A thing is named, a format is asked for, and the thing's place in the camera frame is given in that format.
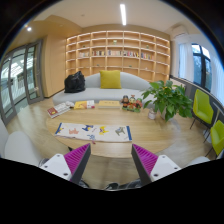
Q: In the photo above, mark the red and white magazines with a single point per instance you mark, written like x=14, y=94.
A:
x=59, y=109

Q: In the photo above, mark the white chair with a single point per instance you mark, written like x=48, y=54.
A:
x=17, y=146

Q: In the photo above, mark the yellow and white picture book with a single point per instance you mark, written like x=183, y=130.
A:
x=89, y=104

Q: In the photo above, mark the long ceiling light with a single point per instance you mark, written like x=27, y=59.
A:
x=123, y=14

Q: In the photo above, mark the white towel with animal prints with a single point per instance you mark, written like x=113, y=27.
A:
x=103, y=133

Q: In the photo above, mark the yellow cushion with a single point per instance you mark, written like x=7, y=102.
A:
x=110, y=79

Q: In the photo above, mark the green potted plant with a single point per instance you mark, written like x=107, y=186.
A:
x=168, y=99

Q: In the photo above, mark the dark framed window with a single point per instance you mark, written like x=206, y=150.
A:
x=202, y=67

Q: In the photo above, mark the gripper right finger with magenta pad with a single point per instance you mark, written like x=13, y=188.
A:
x=151, y=167

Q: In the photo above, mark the small white jar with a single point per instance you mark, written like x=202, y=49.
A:
x=152, y=114

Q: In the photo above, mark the lime green chair far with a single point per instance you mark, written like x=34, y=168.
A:
x=202, y=110

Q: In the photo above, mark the colourful toy figures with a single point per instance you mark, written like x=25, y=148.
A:
x=131, y=103

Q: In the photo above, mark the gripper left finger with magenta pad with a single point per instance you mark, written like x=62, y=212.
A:
x=69, y=166

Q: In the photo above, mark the wooden wall bookshelf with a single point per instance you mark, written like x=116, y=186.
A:
x=144, y=55

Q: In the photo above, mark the glass double door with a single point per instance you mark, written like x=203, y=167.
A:
x=20, y=80

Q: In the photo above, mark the black bag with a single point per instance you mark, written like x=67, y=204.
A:
x=75, y=83

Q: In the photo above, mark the lime green chair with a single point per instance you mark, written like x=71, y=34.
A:
x=202, y=110
x=217, y=137

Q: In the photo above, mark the light grey sofa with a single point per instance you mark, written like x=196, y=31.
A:
x=130, y=85

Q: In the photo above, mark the lime green chair near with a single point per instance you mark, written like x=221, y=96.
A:
x=217, y=137

